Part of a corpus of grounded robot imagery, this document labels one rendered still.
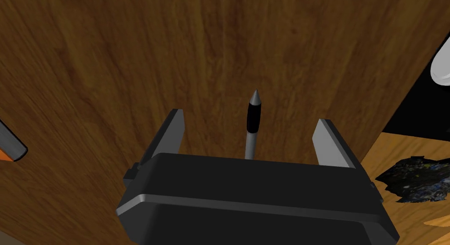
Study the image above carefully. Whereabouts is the dark speckled crumpled object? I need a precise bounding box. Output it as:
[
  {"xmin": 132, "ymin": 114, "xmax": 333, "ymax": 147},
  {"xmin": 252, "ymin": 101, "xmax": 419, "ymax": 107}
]
[{"xmin": 375, "ymin": 155, "xmax": 450, "ymax": 203}]

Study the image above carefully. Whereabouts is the white rounded object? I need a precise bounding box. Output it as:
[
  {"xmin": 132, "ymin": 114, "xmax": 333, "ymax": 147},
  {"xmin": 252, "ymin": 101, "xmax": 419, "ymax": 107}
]
[{"xmin": 430, "ymin": 37, "xmax": 450, "ymax": 87}]

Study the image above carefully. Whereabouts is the grey and orange box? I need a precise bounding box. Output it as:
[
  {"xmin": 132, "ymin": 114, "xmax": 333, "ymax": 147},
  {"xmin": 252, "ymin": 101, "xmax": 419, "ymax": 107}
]
[{"xmin": 0, "ymin": 120, "xmax": 29, "ymax": 163}]

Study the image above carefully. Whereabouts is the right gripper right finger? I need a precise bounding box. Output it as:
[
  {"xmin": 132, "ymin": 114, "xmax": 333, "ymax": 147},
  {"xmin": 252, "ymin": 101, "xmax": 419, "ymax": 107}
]
[{"xmin": 312, "ymin": 118, "xmax": 356, "ymax": 169}]

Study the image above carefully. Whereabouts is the grey and black pen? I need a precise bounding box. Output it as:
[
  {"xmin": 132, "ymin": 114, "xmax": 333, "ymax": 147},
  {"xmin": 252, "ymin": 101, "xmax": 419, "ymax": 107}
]
[{"xmin": 244, "ymin": 89, "xmax": 262, "ymax": 160}]

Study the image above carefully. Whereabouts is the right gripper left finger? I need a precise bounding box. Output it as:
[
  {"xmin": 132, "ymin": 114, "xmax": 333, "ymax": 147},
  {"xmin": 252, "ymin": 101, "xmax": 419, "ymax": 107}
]
[{"xmin": 151, "ymin": 108, "xmax": 185, "ymax": 159}]

